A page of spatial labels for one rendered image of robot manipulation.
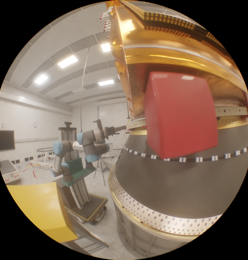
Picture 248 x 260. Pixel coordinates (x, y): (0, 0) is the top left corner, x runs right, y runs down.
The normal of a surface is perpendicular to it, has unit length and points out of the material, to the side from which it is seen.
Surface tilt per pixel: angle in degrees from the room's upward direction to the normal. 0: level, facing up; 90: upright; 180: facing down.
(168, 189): 62
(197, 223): 43
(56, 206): 0
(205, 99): 90
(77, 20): 180
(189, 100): 90
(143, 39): 91
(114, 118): 90
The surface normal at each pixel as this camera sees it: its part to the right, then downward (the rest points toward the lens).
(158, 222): -0.56, -0.70
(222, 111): -0.50, 0.02
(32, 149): 0.99, -0.09
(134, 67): 0.08, 1.00
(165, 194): -0.69, -0.43
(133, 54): -0.13, -0.02
